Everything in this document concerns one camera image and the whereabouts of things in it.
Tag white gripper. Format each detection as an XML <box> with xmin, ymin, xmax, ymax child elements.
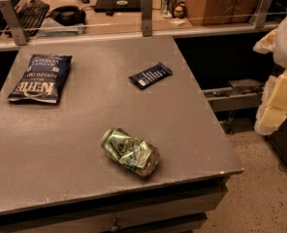
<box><xmin>253</xmin><ymin>17</ymin><xmax>287</xmax><ymax>136</ymax></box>

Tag blue rxbar blueberry wrapper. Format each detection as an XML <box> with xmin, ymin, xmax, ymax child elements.
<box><xmin>129</xmin><ymin>62</ymin><xmax>173</xmax><ymax>90</ymax></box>

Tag silver drink can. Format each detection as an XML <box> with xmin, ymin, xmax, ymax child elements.
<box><xmin>161</xmin><ymin>0</ymin><xmax>176</xmax><ymax>17</ymax></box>

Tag crushed green soda can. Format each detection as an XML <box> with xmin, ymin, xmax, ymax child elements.
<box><xmin>101</xmin><ymin>128</ymin><xmax>160</xmax><ymax>177</ymax></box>

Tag brown cardboard box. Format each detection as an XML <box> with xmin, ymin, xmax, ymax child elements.
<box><xmin>184</xmin><ymin>0</ymin><xmax>260</xmax><ymax>26</ymax></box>

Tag small round brown jar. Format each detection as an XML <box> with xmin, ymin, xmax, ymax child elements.
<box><xmin>173</xmin><ymin>6</ymin><xmax>185</xmax><ymax>18</ymax></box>

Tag black laptop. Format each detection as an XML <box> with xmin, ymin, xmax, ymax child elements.
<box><xmin>94</xmin><ymin>0</ymin><xmax>141</xmax><ymax>13</ymax></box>

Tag black headphones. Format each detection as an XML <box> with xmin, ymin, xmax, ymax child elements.
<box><xmin>48</xmin><ymin>6</ymin><xmax>86</xmax><ymax>26</ymax></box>

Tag blue Kettle chips bag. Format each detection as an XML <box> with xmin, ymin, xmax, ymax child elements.
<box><xmin>8</xmin><ymin>54</ymin><xmax>72</xmax><ymax>104</ymax></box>

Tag black keyboard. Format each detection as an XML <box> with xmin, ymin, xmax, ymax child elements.
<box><xmin>16</xmin><ymin>0</ymin><xmax>49</xmax><ymax>37</ymax></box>

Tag grey metal bracket right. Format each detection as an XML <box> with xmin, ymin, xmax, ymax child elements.
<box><xmin>252</xmin><ymin>0</ymin><xmax>272</xmax><ymax>28</ymax></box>

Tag grey metal bracket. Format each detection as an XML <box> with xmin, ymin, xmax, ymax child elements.
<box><xmin>0</xmin><ymin>0</ymin><xmax>28</xmax><ymax>46</ymax></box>
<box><xmin>252</xmin><ymin>0</ymin><xmax>272</xmax><ymax>28</ymax></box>
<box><xmin>141</xmin><ymin>0</ymin><xmax>152</xmax><ymax>37</ymax></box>

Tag grey metal bracket middle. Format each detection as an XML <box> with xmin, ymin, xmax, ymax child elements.
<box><xmin>141</xmin><ymin>0</ymin><xmax>152</xmax><ymax>37</ymax></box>

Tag grey drawer with handle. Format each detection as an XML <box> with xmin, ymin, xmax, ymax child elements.
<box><xmin>0</xmin><ymin>184</ymin><xmax>227</xmax><ymax>233</ymax></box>

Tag grey metal bracket left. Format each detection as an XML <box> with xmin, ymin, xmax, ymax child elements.
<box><xmin>0</xmin><ymin>0</ymin><xmax>28</xmax><ymax>46</ymax></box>

